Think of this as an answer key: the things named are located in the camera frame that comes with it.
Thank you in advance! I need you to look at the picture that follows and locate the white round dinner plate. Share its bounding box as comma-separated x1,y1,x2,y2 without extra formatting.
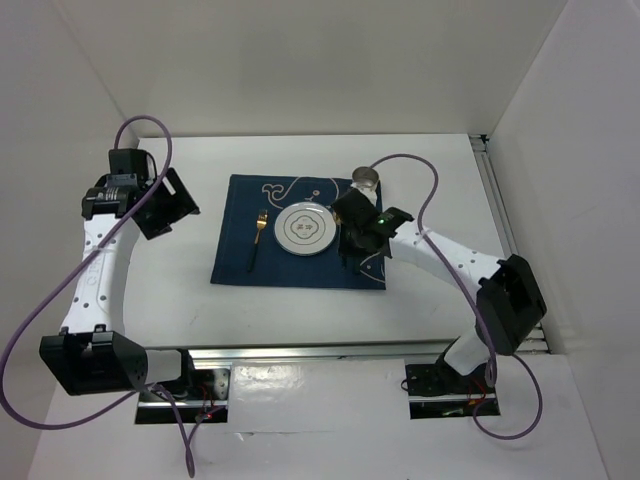
273,202,337,256

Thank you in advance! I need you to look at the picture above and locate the gold fork black handle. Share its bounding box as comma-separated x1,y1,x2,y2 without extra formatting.
246,209,269,272

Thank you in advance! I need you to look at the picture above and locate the dark blue embroidered cloth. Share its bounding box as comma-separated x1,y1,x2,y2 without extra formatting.
210,174,386,290

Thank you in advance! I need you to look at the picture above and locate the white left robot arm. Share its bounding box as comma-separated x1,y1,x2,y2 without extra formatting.
39,169,199,396

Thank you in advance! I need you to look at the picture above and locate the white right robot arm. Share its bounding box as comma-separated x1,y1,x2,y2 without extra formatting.
334,207,548,392

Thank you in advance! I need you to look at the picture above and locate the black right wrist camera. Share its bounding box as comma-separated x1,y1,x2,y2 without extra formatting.
331,189,380,229

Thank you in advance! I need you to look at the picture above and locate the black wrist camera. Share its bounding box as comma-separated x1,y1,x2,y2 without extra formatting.
108,148,157,182
331,189,380,229

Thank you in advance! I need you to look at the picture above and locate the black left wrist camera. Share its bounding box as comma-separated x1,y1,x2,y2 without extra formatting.
108,148,157,182

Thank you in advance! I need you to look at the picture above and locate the aluminium frame rail front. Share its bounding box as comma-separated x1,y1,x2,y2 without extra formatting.
144,337,551,365

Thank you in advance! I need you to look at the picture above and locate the aluminium frame rail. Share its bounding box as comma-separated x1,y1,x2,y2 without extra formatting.
469,134,551,355
144,337,551,365

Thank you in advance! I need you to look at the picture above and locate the aluminium frame rail right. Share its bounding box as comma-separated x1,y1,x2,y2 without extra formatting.
469,134,551,355

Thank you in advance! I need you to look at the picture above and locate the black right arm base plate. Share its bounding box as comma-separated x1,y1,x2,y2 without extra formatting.
400,363,500,420

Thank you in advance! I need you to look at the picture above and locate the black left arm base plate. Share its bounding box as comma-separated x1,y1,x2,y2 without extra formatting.
135,365,231,426

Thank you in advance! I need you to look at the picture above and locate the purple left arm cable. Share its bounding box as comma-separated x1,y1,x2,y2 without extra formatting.
0,114,201,479

